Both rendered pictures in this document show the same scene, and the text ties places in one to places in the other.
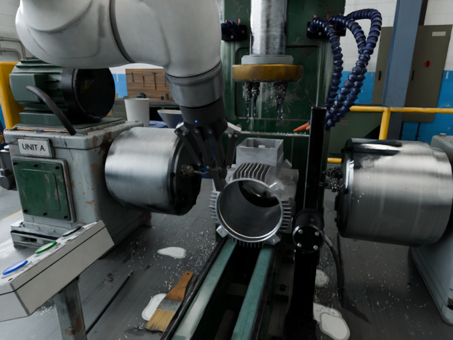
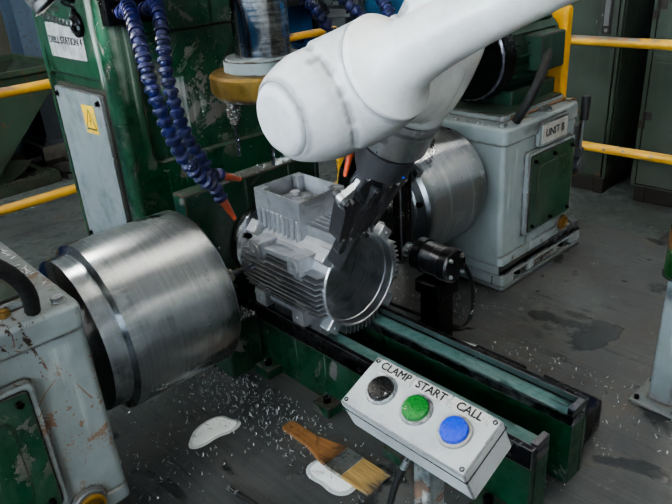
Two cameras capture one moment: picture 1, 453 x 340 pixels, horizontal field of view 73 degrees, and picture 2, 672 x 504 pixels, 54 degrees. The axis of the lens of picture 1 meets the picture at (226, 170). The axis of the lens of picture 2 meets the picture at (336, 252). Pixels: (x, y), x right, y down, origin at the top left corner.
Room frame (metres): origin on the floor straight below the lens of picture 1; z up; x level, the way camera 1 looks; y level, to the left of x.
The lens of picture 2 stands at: (0.16, 0.77, 1.52)
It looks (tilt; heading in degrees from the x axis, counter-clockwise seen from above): 25 degrees down; 302
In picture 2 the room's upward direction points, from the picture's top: 4 degrees counter-clockwise
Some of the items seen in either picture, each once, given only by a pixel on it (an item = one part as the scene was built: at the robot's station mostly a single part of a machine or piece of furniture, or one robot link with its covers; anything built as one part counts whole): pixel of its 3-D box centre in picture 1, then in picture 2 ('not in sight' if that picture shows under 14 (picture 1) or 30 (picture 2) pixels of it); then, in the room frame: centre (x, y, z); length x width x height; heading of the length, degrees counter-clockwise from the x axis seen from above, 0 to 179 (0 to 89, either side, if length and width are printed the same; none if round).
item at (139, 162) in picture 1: (144, 168); (110, 321); (0.88, 0.25, 1.04); 0.37 x 0.25 x 0.25; 74
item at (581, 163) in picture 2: not in sight; (567, 137); (0.48, -0.77, 1.07); 0.08 x 0.07 x 0.20; 164
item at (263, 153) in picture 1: (260, 156); (300, 206); (0.77, -0.09, 1.11); 0.12 x 0.11 x 0.07; 163
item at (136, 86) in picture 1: (168, 109); not in sight; (5.63, 1.05, 0.71); 2.21 x 0.95 x 1.43; 75
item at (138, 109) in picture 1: (136, 112); not in sight; (2.78, 0.81, 0.99); 0.24 x 0.22 x 0.24; 75
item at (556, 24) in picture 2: not in sight; (518, 104); (0.58, -0.69, 1.16); 0.33 x 0.26 x 0.42; 74
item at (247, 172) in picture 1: (256, 195); (319, 262); (0.73, -0.08, 1.02); 0.20 x 0.19 x 0.19; 163
